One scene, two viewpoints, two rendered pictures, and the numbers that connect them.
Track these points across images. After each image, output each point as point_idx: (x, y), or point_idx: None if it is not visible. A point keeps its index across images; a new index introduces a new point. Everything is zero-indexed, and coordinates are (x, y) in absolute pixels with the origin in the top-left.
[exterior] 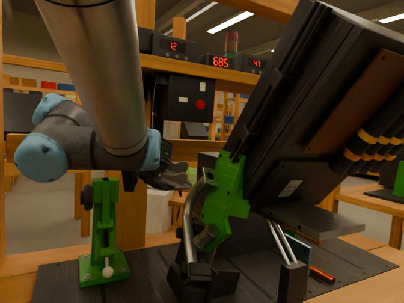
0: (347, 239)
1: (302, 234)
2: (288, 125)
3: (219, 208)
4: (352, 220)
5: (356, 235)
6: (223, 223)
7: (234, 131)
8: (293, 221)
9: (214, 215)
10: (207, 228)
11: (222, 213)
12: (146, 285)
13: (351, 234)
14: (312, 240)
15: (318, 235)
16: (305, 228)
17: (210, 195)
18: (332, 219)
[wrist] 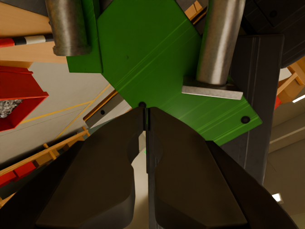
0: (186, 11)
1: (96, 109)
2: (153, 226)
3: (127, 68)
4: (127, 110)
5: (191, 14)
6: (88, 72)
7: (253, 170)
8: (110, 109)
9: (120, 45)
10: (65, 56)
11: (112, 71)
12: None
13: (194, 11)
14: (87, 116)
15: (88, 125)
16: (98, 118)
17: (177, 45)
18: (126, 107)
